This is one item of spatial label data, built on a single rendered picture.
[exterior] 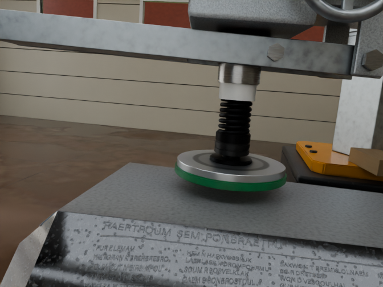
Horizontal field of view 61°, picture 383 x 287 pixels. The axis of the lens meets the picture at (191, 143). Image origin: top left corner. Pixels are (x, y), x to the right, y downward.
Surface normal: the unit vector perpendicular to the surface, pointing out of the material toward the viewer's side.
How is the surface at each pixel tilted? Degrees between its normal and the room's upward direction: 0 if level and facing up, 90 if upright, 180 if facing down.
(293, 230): 0
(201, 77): 90
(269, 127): 90
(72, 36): 90
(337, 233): 0
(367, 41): 90
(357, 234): 0
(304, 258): 45
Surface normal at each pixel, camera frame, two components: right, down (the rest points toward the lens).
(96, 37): -0.03, 0.18
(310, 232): 0.07, -0.98
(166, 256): -0.02, -0.58
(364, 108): -0.94, -0.01
